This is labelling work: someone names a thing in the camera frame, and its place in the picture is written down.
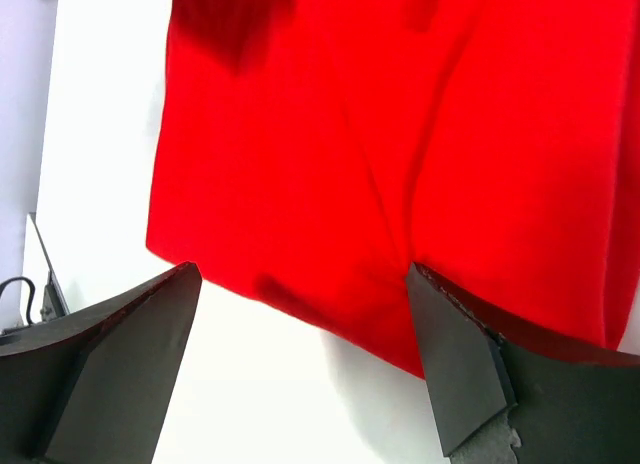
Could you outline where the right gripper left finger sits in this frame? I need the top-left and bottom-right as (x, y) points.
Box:
(1, 263), (202, 464)

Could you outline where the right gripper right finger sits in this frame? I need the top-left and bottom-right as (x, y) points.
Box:
(407, 265), (639, 464)

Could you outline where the red t-shirt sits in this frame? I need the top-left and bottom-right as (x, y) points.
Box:
(146, 0), (639, 375)

